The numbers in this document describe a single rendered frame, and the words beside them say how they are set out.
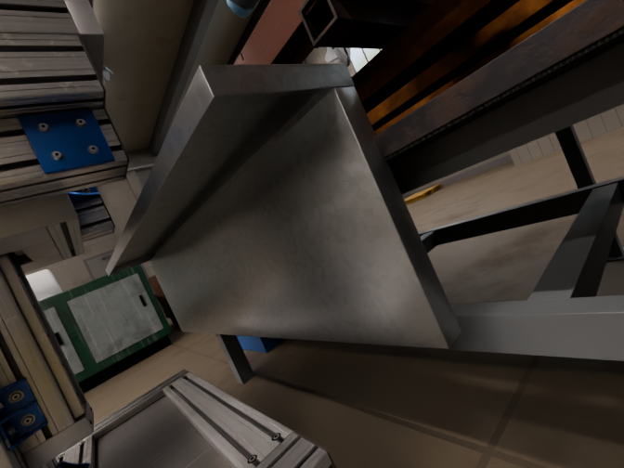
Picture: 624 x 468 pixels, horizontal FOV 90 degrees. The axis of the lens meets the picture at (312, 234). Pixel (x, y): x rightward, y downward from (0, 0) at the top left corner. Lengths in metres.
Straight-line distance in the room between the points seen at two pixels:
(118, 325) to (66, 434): 2.54
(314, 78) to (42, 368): 0.65
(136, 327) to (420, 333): 2.98
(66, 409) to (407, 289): 0.61
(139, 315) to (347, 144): 3.00
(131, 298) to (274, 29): 2.94
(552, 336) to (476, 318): 0.09
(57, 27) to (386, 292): 0.59
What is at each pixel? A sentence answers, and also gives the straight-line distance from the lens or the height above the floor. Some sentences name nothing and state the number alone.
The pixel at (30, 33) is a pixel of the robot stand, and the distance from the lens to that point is 0.63.
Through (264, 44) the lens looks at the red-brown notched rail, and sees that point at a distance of 0.58.
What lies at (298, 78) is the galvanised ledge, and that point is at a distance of 0.38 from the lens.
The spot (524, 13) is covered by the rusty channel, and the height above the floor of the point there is 0.69.
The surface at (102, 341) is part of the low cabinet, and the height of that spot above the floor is 0.32.
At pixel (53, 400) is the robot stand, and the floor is 0.42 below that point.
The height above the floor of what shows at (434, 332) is 0.32.
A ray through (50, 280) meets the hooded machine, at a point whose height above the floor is 1.31.
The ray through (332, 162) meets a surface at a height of 0.57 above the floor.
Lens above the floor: 0.52
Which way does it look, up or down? 2 degrees down
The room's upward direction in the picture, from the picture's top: 24 degrees counter-clockwise
